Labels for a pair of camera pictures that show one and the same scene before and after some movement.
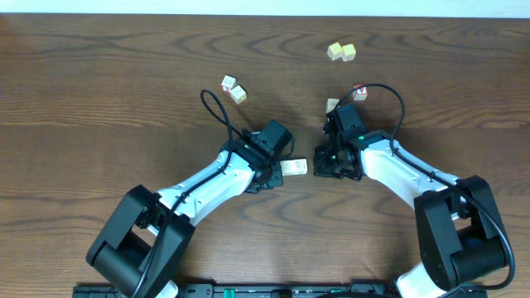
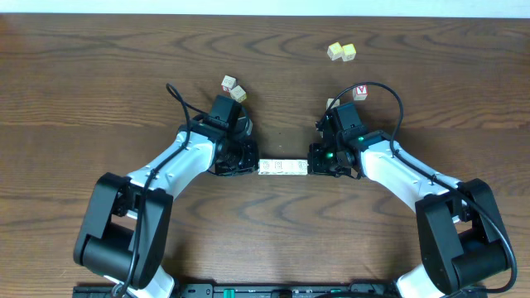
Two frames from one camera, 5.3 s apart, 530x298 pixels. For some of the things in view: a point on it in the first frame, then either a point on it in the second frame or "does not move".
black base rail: x=285 y=290 does not move
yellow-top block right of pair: x=349 y=52 does not move
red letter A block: x=360 y=93 does not move
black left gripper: x=270 y=180 to x=247 y=161
